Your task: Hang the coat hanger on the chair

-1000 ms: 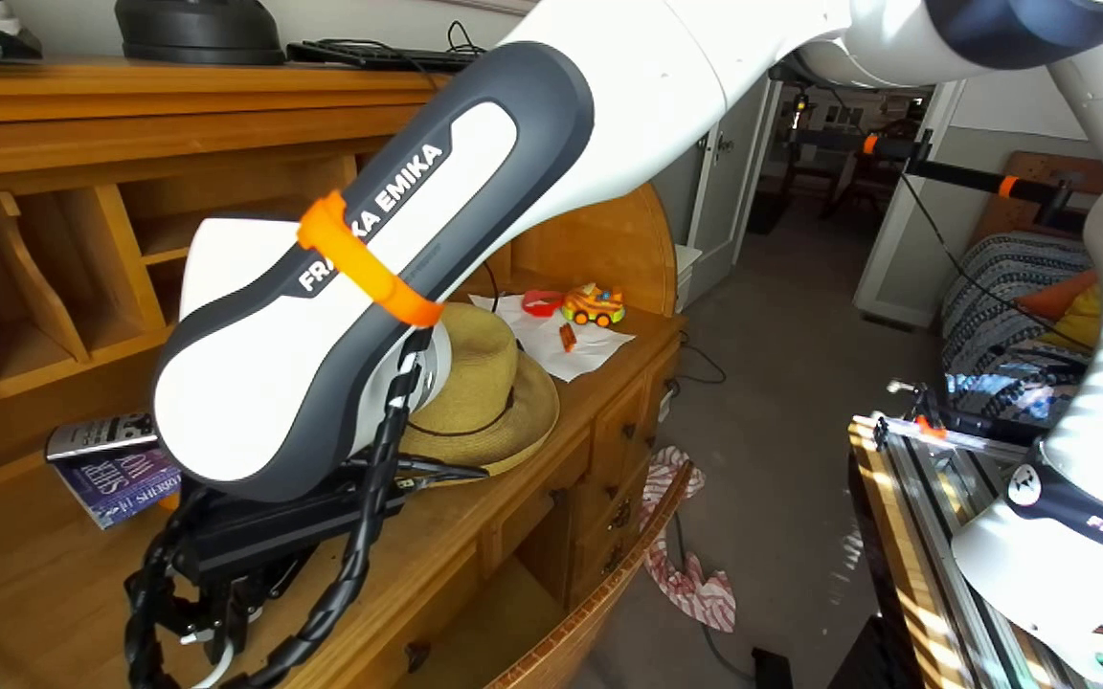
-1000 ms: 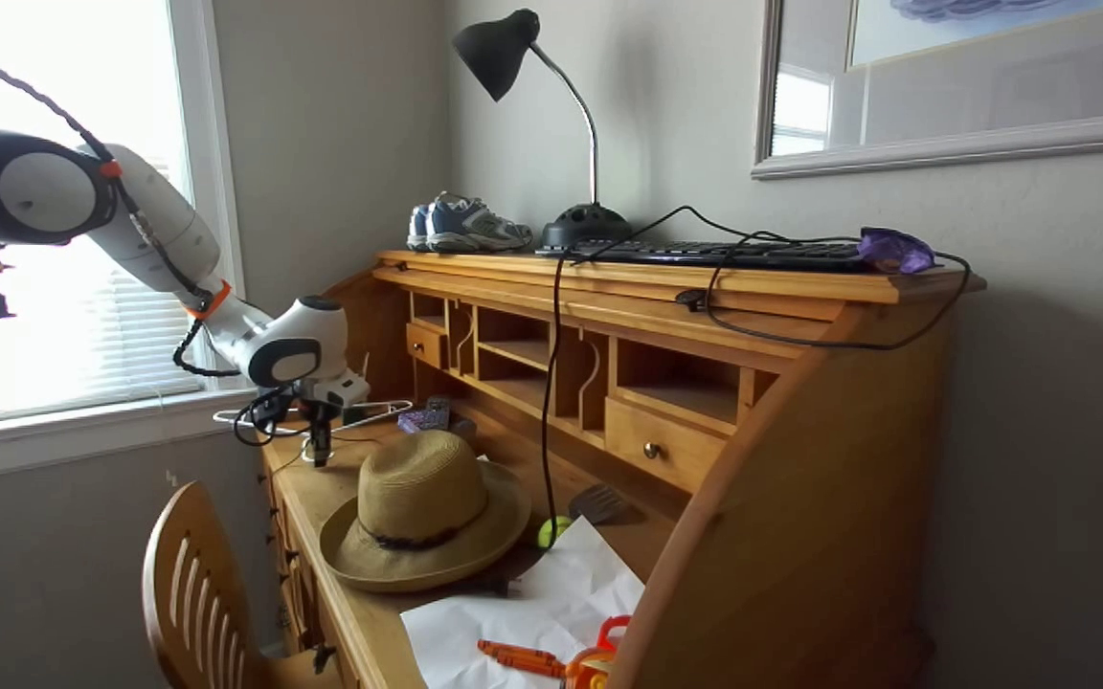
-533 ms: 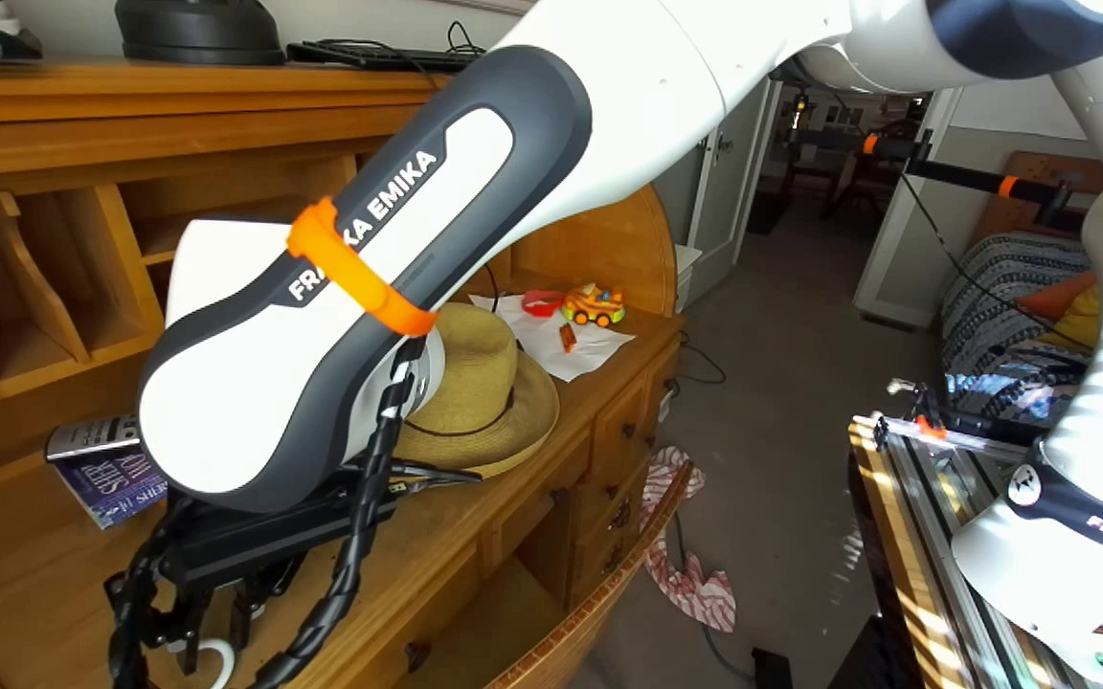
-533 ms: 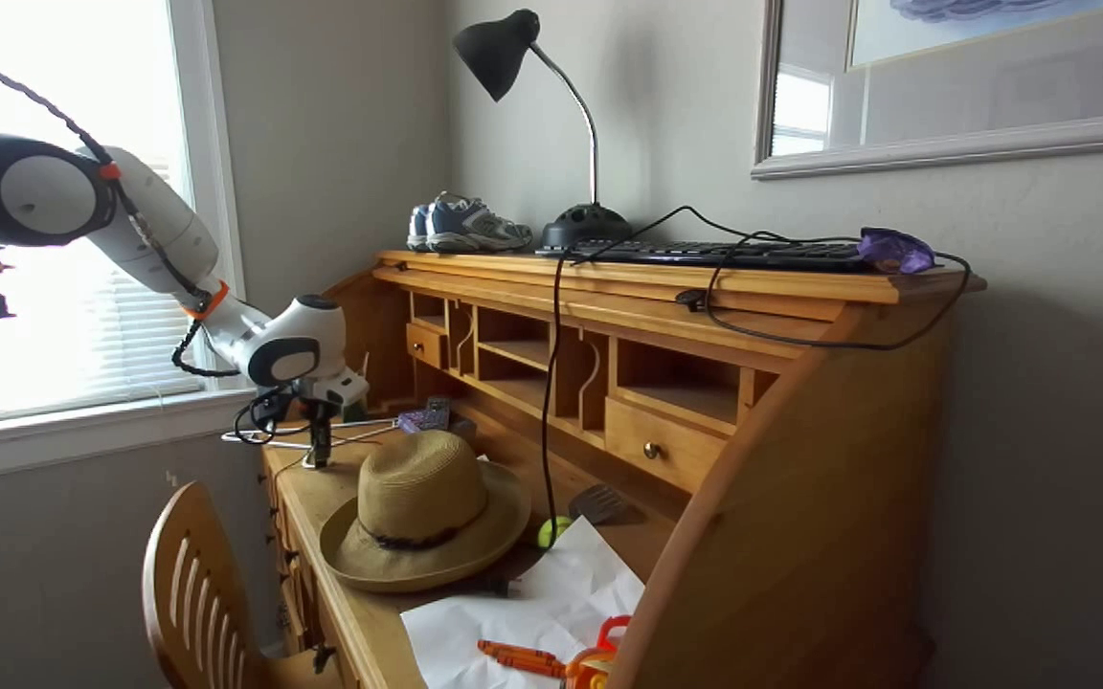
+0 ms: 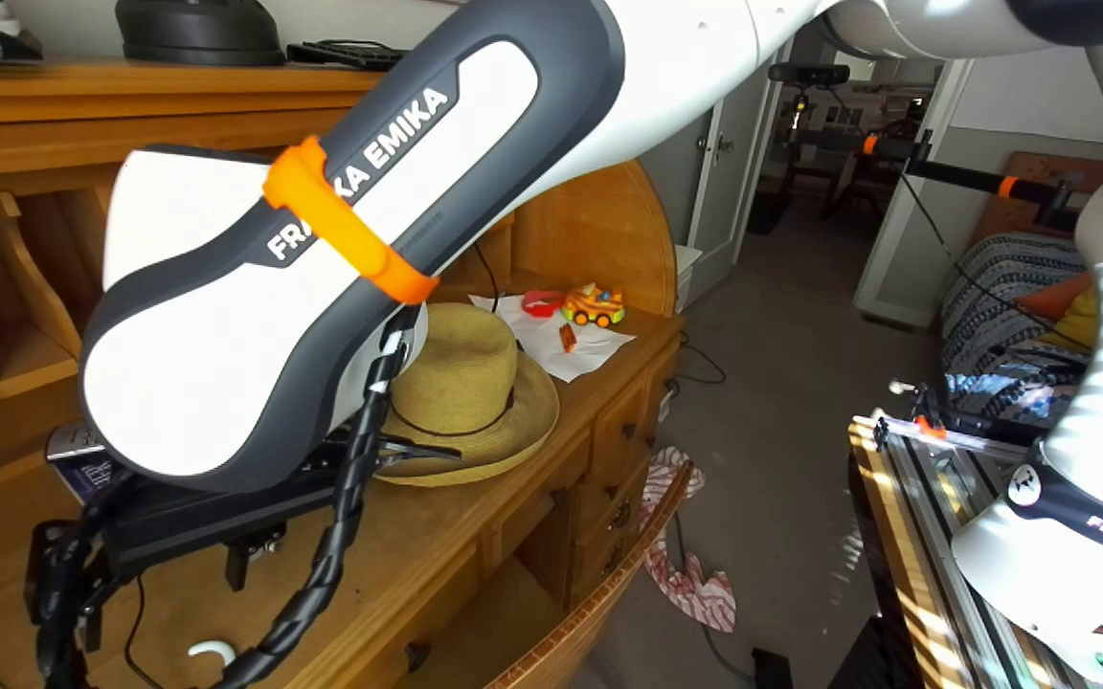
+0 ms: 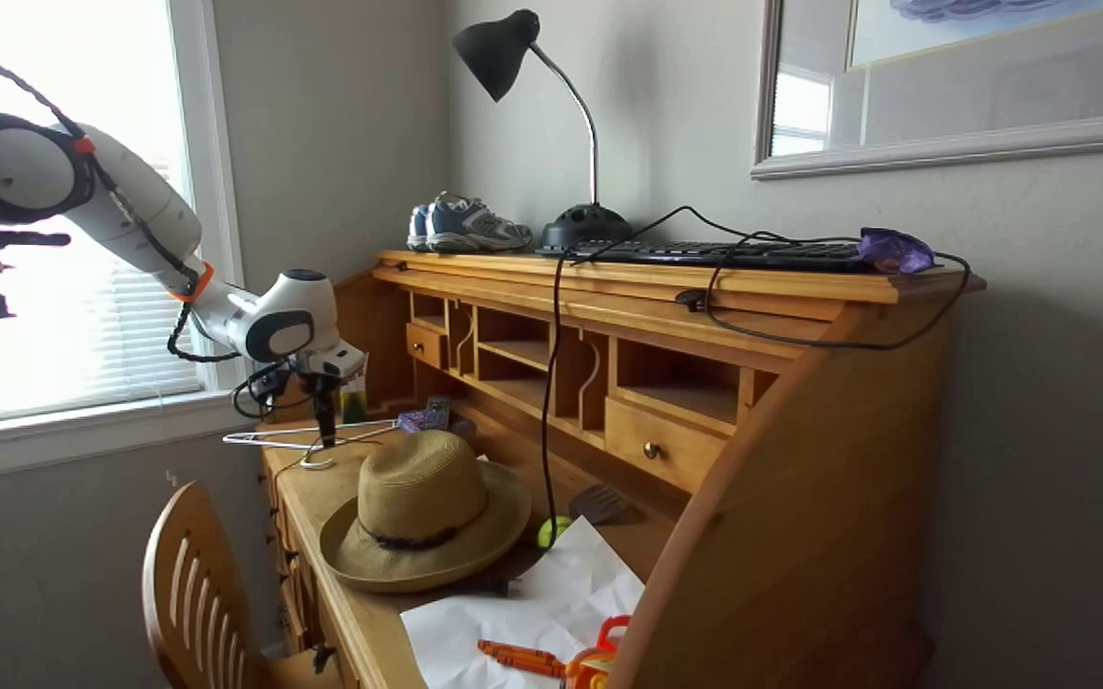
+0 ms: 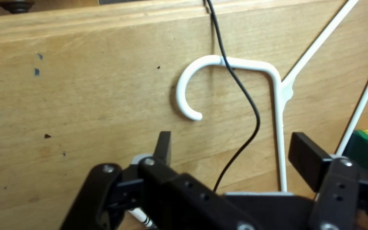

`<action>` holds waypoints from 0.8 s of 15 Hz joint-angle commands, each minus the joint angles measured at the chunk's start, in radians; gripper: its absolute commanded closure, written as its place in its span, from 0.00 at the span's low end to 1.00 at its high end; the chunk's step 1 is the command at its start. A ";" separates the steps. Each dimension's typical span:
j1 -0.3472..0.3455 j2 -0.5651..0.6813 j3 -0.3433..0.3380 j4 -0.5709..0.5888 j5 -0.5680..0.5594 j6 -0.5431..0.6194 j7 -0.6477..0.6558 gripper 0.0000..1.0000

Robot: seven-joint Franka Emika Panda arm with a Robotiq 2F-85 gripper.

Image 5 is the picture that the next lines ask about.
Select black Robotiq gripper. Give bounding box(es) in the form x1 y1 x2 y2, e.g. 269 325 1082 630
108 509 325 592

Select white plastic coat hanger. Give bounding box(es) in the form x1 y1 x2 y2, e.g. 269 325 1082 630
0 623 243 689

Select wooden slatted chair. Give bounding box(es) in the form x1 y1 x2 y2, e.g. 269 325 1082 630
486 455 695 689

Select wooden roll-top desk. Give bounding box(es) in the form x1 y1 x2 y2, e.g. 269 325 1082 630
0 52 690 689

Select tan straw hat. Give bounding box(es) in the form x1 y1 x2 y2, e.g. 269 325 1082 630
372 300 566 494

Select red round lid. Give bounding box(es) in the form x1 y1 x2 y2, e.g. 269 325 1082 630
520 287 569 321

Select yellow orange toy car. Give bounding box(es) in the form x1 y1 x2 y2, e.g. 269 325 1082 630
558 278 628 333

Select red white patterned cloth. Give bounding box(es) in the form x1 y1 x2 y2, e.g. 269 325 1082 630
639 443 743 635

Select black floor power adapter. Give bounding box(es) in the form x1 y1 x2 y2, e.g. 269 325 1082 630
752 645 796 689

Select white door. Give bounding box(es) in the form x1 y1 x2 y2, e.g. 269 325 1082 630
686 52 810 304

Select wooden metal robot stand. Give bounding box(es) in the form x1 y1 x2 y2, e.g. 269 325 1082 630
845 378 1090 689

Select striped grey couch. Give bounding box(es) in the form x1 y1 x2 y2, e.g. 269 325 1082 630
935 224 1100 434

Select black pole with orange bands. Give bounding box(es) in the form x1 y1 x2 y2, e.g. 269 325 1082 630
858 127 1082 235

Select orange cushion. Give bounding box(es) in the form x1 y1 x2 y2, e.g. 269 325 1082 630
1015 265 1100 356

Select thin black desk cable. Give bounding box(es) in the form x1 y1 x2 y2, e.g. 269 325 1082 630
123 570 164 689

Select orange cable clamp ring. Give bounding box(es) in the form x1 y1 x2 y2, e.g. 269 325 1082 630
261 130 445 311

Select black camera on tripod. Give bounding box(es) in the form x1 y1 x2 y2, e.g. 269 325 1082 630
766 59 855 235

